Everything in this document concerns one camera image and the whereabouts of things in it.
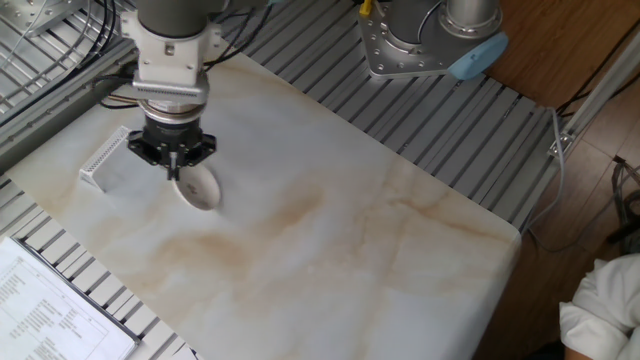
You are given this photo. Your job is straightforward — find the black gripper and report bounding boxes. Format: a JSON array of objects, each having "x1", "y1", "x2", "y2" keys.
[{"x1": 126, "y1": 121, "x2": 218, "y2": 182}]

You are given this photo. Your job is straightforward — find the white plate with flower print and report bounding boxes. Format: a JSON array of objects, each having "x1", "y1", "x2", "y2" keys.
[{"x1": 172, "y1": 162, "x2": 222, "y2": 211}]

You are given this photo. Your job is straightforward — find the silver plate with holes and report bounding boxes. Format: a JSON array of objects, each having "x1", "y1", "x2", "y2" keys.
[{"x1": 0, "y1": 0, "x2": 87, "y2": 40}]

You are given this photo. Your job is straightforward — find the white plastic dish rack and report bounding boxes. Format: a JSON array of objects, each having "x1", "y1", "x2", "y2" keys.
[{"x1": 78, "y1": 124, "x2": 132, "y2": 194}]

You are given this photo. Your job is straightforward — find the marble pattern board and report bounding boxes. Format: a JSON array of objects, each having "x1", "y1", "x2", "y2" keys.
[{"x1": 4, "y1": 49, "x2": 522, "y2": 360}]

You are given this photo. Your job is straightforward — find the printed table document stack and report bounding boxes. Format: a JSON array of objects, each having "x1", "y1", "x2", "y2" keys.
[{"x1": 0, "y1": 236, "x2": 142, "y2": 360}]

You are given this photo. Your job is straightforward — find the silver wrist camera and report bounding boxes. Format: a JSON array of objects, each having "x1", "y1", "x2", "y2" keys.
[{"x1": 130, "y1": 81, "x2": 210, "y2": 105}]

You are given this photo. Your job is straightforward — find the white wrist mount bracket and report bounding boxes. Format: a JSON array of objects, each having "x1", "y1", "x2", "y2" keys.
[{"x1": 119, "y1": 10, "x2": 224, "y2": 87}]

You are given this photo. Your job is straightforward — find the grey aluminium rail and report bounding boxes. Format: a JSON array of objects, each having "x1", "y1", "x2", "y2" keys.
[{"x1": 0, "y1": 0, "x2": 146, "y2": 174}]

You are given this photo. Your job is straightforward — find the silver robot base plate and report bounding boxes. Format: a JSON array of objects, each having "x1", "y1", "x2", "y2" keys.
[{"x1": 357, "y1": 4, "x2": 454, "y2": 80}]

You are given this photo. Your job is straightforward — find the grey cable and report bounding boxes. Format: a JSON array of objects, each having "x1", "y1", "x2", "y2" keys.
[{"x1": 519, "y1": 107, "x2": 621, "y2": 254}]

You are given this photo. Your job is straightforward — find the thin black floor cables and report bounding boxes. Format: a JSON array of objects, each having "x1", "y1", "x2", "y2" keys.
[{"x1": 554, "y1": 19, "x2": 640, "y2": 117}]

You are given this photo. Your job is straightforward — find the aluminium frame beam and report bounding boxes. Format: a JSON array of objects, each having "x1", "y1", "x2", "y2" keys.
[{"x1": 547, "y1": 29, "x2": 640, "y2": 157}]

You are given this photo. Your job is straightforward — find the dark cable bundle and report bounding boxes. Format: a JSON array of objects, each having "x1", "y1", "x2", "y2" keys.
[{"x1": 606, "y1": 154, "x2": 640, "y2": 246}]

